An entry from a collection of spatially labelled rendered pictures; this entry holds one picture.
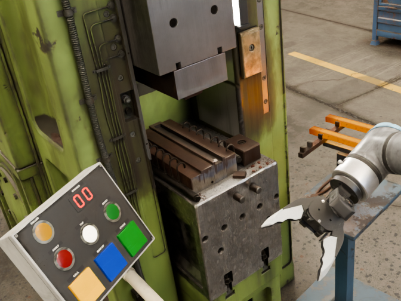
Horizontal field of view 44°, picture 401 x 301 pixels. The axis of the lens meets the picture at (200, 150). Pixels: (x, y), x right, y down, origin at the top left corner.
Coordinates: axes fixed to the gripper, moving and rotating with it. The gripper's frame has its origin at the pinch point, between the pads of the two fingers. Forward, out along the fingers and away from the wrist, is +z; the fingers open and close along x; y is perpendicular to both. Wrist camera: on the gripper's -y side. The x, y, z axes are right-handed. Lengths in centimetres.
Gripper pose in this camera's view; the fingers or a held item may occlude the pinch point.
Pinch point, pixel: (289, 254)
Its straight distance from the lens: 101.9
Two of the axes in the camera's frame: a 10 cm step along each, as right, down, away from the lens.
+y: -0.7, 3.4, 9.4
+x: -7.2, -6.7, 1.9
